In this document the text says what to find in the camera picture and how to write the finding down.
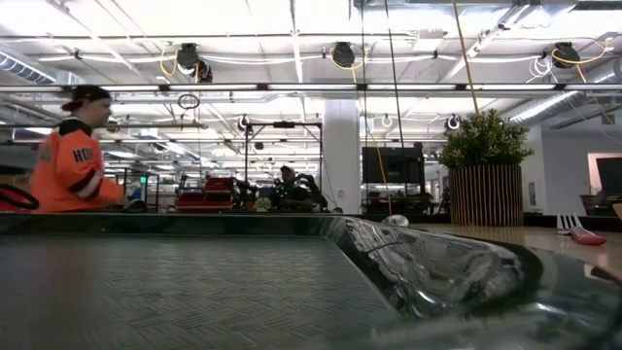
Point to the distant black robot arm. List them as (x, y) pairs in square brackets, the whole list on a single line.
[(311, 189)]

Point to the dark green plastic tray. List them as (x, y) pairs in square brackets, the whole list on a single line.
[(170, 287)]

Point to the distant seated person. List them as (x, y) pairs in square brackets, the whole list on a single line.
[(287, 187)]

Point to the white building column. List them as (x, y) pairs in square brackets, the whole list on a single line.
[(341, 155)]

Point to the white flower bunch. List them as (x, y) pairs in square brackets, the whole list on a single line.
[(263, 204)]

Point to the red tool cart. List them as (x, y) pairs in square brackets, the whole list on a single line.
[(204, 194)]

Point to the potted shrub in slatted planter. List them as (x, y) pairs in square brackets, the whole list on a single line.
[(486, 194)]

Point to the person in orange jacket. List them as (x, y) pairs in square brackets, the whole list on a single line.
[(73, 165)]

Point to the black distant rig frame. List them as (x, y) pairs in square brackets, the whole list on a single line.
[(284, 124)]

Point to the black frame crossbar with lights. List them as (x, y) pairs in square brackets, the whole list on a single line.
[(311, 87)]

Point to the dark screen in white frame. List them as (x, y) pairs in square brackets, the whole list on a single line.
[(610, 175)]

